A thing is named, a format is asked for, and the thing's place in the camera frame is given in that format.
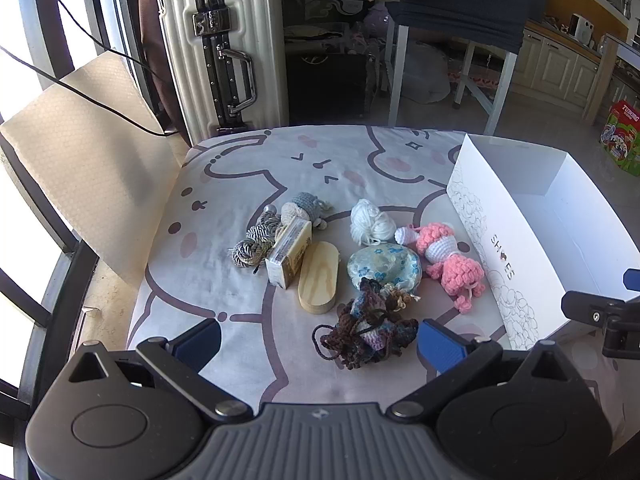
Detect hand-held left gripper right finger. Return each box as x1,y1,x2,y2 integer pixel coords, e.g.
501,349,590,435
388,318,584,423

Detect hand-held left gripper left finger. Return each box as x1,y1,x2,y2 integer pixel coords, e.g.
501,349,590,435
67,318,252,424

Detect white shoe box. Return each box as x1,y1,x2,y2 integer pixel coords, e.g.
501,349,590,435
446,133,640,352

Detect pink crochet doll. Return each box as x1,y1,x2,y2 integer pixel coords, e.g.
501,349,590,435
394,222,486,315

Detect blue floral fabric pouch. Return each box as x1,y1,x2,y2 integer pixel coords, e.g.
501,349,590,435
346,244,424,295

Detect silver braided rope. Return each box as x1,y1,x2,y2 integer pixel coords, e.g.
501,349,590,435
229,204,284,276

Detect oval wooden board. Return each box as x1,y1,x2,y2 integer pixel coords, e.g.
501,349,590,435
298,240,341,315

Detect grey crochet doll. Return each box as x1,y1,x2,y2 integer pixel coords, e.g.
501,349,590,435
280,191,332,231

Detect dark brown crochet piece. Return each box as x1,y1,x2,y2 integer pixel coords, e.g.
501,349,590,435
312,277,420,371

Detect small beige box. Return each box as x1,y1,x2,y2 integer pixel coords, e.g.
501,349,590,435
265,219,314,290

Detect white yarn ball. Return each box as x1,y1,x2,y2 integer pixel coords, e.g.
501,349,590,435
349,198,399,247

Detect green and red carton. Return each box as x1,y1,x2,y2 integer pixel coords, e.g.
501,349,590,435
599,99,640,177

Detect cartoon printed blanket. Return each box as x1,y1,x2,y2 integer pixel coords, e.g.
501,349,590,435
127,125,623,443

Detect wooden bar counter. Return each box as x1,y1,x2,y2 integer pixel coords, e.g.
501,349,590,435
584,32,640,125

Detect cream kitchen cabinets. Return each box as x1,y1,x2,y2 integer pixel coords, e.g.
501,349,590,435
509,22,601,111

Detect beige honeycomb pad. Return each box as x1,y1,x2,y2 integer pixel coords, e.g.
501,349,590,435
0,52,177,291

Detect white countertop appliance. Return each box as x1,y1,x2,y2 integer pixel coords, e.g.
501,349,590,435
569,12,596,44

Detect white plastic bag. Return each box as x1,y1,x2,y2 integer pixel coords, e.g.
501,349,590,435
399,42,451,104

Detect black bag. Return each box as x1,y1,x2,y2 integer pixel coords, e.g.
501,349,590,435
284,52,374,126

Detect white ribbed suitcase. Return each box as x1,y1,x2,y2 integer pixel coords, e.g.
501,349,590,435
156,0,291,144

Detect brown curtain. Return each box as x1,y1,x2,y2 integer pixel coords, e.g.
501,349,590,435
137,0,192,147

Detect dark blue knit cloth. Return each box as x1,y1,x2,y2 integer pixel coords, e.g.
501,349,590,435
387,0,552,57

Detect black metal frame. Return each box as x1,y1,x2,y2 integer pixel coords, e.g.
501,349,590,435
0,130,102,480

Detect black cable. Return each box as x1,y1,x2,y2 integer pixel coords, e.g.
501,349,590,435
0,0,182,137

